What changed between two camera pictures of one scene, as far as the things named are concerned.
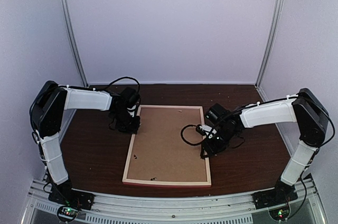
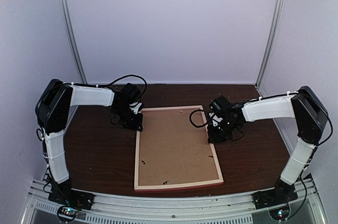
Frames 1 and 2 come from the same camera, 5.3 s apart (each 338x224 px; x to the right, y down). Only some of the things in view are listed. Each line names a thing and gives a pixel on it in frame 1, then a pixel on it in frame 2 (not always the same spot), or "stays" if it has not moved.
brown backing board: [159, 151] stays
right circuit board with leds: [280, 213] stays
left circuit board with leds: [67, 213] stays
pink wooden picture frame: [126, 182] -> [187, 185]
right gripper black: [211, 149] -> [214, 138]
